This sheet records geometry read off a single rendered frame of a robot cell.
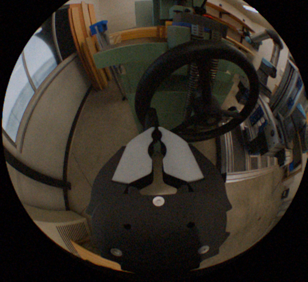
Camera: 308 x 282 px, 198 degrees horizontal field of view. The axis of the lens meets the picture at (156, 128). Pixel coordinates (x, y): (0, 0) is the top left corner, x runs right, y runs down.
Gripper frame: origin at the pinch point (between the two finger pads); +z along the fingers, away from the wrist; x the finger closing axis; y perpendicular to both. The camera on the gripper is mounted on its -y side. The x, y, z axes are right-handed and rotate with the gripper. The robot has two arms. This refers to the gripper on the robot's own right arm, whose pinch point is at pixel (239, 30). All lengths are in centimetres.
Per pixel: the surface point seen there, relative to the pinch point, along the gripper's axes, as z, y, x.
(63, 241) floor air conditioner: -184, 43, -194
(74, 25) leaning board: 37, -46, -199
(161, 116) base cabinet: -75, 54, -107
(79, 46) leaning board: 39, 1, -206
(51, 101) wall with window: -41, 33, -224
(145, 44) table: -74, 20, -107
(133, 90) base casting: -74, 36, -115
